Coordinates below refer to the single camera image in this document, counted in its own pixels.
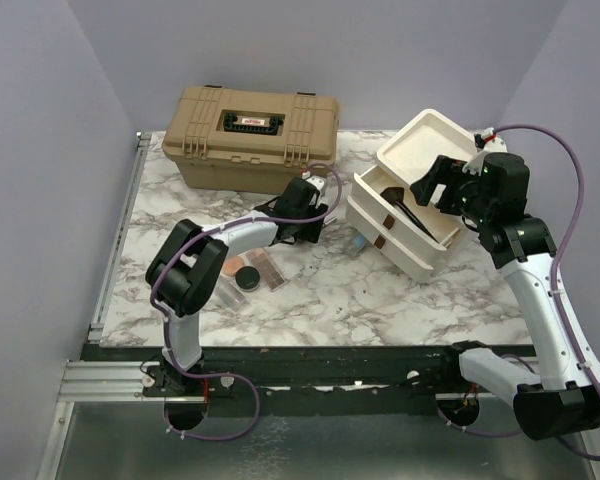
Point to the aluminium table edge rail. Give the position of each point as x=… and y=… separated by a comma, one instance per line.
x=98, y=319

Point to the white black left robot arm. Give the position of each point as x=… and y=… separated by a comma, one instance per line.
x=183, y=274

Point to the black front mounting rail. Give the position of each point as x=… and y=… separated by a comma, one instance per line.
x=297, y=381

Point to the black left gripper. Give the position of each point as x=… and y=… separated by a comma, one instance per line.
x=310, y=234

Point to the black case carry handle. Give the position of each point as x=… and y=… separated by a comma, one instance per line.
x=232, y=122

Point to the black fluffy powder brush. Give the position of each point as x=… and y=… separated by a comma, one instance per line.
x=395, y=196

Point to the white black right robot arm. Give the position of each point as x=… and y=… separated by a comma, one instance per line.
x=564, y=396

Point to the tan plastic tool case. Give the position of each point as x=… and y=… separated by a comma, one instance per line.
x=207, y=157

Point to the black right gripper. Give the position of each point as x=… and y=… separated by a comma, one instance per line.
x=446, y=170

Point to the clear blue small container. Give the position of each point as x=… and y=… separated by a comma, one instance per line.
x=357, y=245

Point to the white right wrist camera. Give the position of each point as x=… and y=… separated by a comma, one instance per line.
x=486, y=141

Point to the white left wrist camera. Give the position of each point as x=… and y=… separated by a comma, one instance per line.
x=317, y=181

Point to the white drawer organizer box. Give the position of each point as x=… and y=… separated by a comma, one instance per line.
x=409, y=155

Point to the neutral eyeshadow palette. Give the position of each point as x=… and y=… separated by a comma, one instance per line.
x=270, y=273

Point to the white pull-out drawer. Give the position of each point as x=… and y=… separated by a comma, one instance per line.
x=448, y=232
x=414, y=267

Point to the clear plastic tube case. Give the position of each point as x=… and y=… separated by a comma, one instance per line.
x=229, y=295

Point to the black round powder jar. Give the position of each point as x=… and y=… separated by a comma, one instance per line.
x=247, y=278

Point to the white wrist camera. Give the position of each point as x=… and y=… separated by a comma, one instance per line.
x=317, y=181
x=486, y=141

